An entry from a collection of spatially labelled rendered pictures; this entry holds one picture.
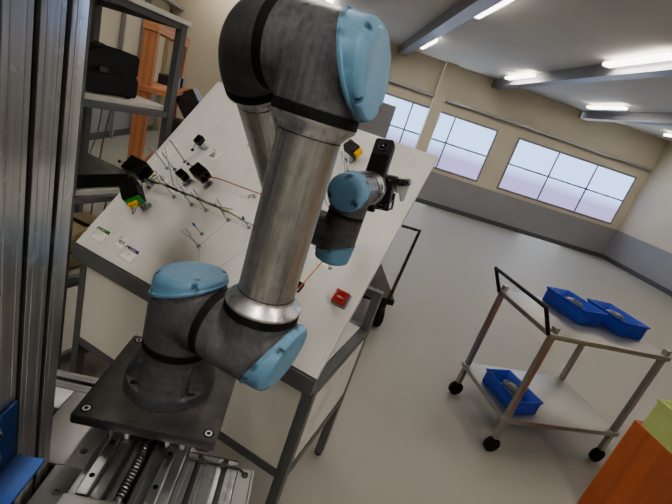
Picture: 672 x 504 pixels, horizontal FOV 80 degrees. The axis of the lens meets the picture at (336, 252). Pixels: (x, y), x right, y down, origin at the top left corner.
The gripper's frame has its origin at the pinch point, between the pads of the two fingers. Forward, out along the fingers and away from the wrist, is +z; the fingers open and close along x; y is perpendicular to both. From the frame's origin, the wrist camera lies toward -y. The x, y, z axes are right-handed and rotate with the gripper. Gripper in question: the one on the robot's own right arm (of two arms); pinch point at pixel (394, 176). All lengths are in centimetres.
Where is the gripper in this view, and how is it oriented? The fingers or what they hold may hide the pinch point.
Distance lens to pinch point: 109.2
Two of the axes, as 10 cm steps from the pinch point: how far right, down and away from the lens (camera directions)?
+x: 9.1, 2.6, -3.3
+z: 3.9, -1.9, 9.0
